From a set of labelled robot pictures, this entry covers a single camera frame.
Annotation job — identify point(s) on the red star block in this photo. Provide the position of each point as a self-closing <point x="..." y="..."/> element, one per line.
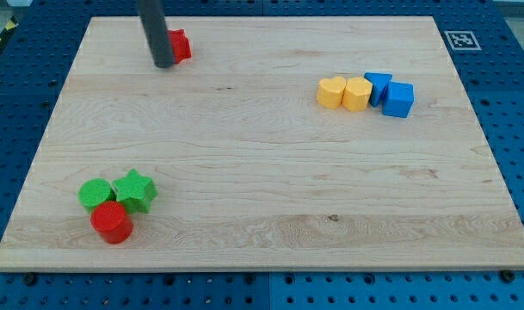
<point x="180" y="45"/>

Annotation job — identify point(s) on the green star block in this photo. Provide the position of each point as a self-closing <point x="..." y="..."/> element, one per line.
<point x="135" y="192"/>

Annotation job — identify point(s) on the wooden board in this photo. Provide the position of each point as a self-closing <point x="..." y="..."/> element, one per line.
<point x="253" y="174"/>

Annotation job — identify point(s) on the yellow heart block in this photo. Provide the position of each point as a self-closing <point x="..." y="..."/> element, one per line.
<point x="330" y="92"/>

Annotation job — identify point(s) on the yellow hexagon block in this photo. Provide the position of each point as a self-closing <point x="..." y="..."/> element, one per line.
<point x="356" y="94"/>

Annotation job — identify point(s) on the blue triangle block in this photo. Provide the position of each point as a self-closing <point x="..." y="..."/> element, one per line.
<point x="379" y="83"/>

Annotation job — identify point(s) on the blue cube block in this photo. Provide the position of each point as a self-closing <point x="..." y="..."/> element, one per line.
<point x="398" y="99"/>

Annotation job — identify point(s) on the red cylinder block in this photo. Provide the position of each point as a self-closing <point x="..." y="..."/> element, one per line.
<point x="110" y="220"/>

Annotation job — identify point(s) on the green cylinder block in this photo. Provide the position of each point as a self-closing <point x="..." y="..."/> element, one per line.
<point x="95" y="192"/>

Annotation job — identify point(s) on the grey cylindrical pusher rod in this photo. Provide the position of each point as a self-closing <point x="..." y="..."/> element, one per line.
<point x="152" y="17"/>

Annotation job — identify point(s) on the fiducial marker tag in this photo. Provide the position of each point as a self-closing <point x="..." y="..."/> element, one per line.
<point x="462" y="40"/>

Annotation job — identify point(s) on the black yellow hazard tape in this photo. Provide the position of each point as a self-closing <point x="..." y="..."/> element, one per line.
<point x="7" y="32"/>

